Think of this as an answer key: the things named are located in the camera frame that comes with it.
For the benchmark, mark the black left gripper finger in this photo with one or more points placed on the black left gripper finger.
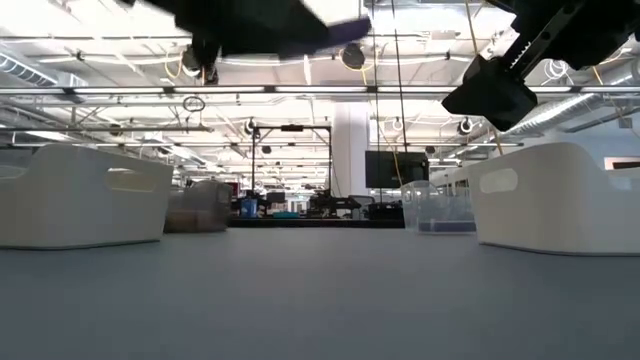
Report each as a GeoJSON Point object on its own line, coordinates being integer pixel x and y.
{"type": "Point", "coordinates": [305, 46]}

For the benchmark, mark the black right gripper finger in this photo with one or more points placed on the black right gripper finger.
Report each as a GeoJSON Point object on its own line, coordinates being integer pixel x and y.
{"type": "Point", "coordinates": [492, 95]}

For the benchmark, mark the long ceiling light bar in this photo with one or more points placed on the long ceiling light bar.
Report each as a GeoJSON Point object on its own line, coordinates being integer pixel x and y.
{"type": "Point", "coordinates": [320, 89]}

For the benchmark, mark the white building pillar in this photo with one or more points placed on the white building pillar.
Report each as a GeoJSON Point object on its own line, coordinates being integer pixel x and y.
{"type": "Point", "coordinates": [350, 150]}

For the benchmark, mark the clear plastic bin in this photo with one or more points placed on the clear plastic bin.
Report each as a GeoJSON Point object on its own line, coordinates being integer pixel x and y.
{"type": "Point", "coordinates": [430, 205]}

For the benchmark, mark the black monitor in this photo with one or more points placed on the black monitor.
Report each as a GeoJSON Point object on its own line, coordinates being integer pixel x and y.
{"type": "Point", "coordinates": [390, 170]}

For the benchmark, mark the white plastic bin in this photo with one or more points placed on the white plastic bin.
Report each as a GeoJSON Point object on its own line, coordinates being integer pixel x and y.
{"type": "Point", "coordinates": [75, 205]}
{"type": "Point", "coordinates": [560, 210]}

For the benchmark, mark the black machine on bench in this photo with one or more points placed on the black machine on bench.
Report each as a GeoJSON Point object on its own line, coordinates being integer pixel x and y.
{"type": "Point", "coordinates": [332, 204]}

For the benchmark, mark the dark grey plastic bin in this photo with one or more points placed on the dark grey plastic bin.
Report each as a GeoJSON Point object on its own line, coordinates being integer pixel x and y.
{"type": "Point", "coordinates": [200, 200]}

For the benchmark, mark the black metal frame rig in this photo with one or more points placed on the black metal frame rig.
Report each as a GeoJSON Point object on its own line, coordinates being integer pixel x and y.
{"type": "Point", "coordinates": [292, 128]}

